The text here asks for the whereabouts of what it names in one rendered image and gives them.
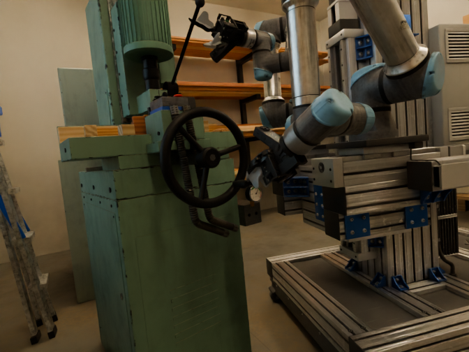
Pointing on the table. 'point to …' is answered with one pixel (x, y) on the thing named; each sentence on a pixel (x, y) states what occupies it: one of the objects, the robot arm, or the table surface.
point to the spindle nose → (151, 72)
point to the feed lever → (183, 53)
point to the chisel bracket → (147, 100)
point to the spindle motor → (145, 29)
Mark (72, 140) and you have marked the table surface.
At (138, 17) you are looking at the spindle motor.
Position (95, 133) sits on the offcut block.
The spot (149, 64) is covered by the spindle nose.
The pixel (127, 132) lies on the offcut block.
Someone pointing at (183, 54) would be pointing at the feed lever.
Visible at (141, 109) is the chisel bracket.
